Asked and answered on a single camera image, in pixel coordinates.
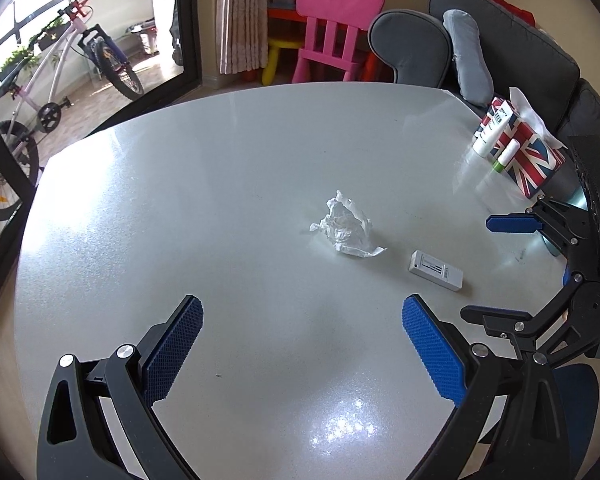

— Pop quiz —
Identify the teal thermos bottle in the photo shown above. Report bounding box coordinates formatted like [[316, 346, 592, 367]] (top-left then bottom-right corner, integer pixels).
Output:
[[544, 177, 587, 259]]

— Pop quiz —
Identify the white tissue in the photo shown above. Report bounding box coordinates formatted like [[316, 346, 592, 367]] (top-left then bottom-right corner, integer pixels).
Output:
[[308, 190, 387, 260]]

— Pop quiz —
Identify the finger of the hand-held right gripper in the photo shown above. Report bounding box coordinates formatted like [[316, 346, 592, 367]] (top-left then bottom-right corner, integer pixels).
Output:
[[486, 195, 589, 262], [460, 272, 600, 367]]

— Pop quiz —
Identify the light grey cushion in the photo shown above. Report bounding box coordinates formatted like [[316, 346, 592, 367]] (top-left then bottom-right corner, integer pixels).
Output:
[[442, 9, 495, 106]]

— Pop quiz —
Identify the white pink bicycle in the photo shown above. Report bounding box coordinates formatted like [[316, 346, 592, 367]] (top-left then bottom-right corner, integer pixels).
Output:
[[0, 0, 111, 223]]

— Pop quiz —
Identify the yellow plastic stool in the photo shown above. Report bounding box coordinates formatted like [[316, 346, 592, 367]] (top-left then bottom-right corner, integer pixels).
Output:
[[261, 37, 301, 86]]

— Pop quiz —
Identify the white cabinet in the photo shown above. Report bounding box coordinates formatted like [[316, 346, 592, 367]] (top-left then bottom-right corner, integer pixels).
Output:
[[150, 0, 177, 57]]

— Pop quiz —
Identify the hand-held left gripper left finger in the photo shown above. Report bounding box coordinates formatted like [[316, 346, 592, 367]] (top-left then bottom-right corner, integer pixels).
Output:
[[36, 294, 204, 480]]

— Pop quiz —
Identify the white cream tube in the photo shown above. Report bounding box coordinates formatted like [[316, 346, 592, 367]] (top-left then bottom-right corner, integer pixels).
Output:
[[472, 110, 510, 157]]

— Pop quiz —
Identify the black planter with plants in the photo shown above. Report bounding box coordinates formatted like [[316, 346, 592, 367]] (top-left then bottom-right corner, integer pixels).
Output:
[[0, 46, 42, 88], [34, 19, 69, 52]]

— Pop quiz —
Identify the red children's table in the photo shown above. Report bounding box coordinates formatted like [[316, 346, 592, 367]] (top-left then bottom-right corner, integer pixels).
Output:
[[267, 5, 381, 81]]

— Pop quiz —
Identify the flag print tissue box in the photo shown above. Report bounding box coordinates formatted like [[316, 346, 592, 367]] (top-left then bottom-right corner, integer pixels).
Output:
[[482, 86, 567, 198]]

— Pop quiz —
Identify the beige patterned curtain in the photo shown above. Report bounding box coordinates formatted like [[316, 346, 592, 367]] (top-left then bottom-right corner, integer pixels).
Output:
[[216, 0, 270, 75]]

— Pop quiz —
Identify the small white box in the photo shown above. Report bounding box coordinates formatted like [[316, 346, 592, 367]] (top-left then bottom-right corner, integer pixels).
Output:
[[408, 250, 465, 291]]

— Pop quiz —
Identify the black sliding door frame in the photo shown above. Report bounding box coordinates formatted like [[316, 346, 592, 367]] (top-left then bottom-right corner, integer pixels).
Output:
[[0, 0, 203, 281]]

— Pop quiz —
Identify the white green lip balm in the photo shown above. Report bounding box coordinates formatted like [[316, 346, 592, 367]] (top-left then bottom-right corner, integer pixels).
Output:
[[491, 140, 520, 173]]

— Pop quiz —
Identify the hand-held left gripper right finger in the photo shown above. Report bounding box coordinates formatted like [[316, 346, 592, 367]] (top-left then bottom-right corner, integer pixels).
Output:
[[401, 294, 576, 480]]

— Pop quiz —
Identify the red cushion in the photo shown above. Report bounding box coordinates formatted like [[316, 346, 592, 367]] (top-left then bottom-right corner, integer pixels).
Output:
[[469, 0, 537, 26]]

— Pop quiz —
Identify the dark grey sofa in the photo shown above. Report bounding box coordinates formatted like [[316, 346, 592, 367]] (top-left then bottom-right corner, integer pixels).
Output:
[[368, 0, 600, 161]]

